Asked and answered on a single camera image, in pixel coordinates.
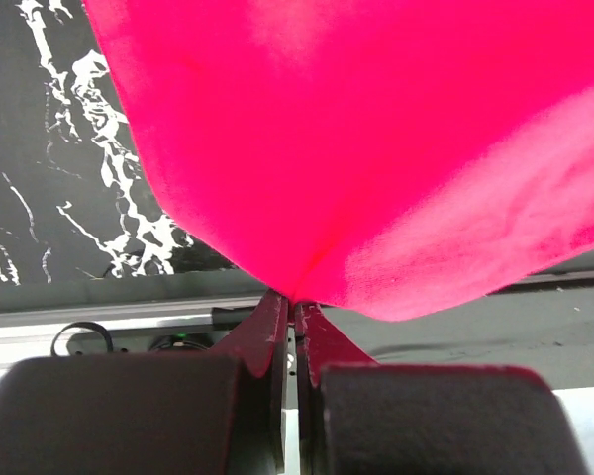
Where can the black marble pattern mat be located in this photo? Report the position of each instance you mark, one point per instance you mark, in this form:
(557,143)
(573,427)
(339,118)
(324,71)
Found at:
(74,202)

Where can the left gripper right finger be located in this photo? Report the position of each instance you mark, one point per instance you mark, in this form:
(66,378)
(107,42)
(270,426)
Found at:
(358,416)

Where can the aluminium frame rail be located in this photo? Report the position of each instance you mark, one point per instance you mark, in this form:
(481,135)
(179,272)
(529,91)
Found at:
(546,317)

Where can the bright pink t shirt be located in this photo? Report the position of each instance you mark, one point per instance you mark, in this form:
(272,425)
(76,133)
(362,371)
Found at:
(395,158)

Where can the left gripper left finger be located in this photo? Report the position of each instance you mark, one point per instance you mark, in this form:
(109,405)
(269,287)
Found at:
(216,411)

